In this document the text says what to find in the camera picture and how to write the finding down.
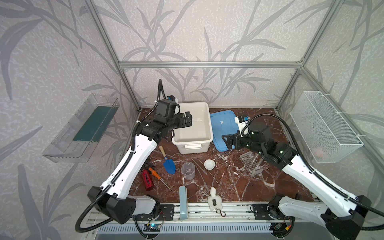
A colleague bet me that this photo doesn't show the clear test tube rack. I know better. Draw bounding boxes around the clear test tube rack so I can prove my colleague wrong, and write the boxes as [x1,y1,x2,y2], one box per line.
[240,152,263,177]

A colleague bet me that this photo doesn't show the white plastic storage bin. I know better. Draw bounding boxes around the white plastic storage bin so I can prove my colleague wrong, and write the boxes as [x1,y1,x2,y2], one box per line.
[172,102,214,155]

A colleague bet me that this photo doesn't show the clear plastic measuring beaker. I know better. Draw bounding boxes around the clear plastic measuring beaker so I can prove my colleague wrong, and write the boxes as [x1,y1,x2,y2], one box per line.
[181,162,196,181]

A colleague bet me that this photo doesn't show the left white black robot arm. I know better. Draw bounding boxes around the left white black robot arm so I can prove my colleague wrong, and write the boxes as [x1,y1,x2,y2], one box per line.
[75,99,193,233]

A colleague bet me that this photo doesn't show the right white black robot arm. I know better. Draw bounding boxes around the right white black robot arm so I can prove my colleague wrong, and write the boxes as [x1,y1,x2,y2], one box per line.
[222,122,384,240]

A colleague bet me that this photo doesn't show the blue plastic bin lid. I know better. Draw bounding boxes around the blue plastic bin lid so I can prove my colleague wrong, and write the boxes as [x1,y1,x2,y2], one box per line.
[210,110,239,152]

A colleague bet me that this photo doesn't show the small white ceramic bowl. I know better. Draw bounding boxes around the small white ceramic bowl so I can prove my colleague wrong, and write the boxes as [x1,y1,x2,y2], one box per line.
[204,159,216,171]

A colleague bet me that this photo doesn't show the pink object in basket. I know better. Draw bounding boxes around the pink object in basket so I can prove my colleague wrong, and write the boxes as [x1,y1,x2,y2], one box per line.
[311,147,325,159]

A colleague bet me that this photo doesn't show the light blue standing block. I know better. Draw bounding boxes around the light blue standing block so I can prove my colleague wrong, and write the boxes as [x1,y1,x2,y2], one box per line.
[179,186,188,221]

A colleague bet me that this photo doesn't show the white plastic squeeze bottle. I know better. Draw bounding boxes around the white plastic squeeze bottle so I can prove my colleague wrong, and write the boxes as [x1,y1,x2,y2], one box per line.
[207,187,223,212]

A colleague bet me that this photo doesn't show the green circuit board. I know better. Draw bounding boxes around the green circuit board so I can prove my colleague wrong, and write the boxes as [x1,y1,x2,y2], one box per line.
[143,223,162,232]

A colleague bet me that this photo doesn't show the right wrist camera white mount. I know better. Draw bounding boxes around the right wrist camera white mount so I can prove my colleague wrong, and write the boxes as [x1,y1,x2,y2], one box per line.
[235,116,250,132]

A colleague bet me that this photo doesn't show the blue garden trowel wooden handle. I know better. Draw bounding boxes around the blue garden trowel wooden handle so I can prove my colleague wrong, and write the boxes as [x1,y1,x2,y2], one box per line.
[159,146,176,175]

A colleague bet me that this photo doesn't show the orange handled screwdriver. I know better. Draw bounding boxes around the orange handled screwdriver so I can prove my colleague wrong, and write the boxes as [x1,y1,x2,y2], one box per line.
[149,167,172,191]

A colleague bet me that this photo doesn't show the white wire mesh basket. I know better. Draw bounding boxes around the white wire mesh basket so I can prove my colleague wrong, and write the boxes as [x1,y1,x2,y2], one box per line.
[290,91,364,164]

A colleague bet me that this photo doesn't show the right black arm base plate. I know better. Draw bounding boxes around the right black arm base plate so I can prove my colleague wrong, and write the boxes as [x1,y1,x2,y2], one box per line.
[250,204,281,220]

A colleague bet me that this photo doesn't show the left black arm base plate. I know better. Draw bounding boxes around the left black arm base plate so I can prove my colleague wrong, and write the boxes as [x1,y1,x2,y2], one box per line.
[135,204,175,222]

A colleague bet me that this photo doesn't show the clear acrylic wall shelf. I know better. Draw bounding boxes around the clear acrylic wall shelf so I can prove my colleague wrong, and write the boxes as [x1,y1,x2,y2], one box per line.
[42,94,120,163]

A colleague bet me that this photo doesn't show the aluminium front rail frame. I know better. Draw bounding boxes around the aluminium front rail frame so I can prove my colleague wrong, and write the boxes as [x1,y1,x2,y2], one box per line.
[86,201,331,224]

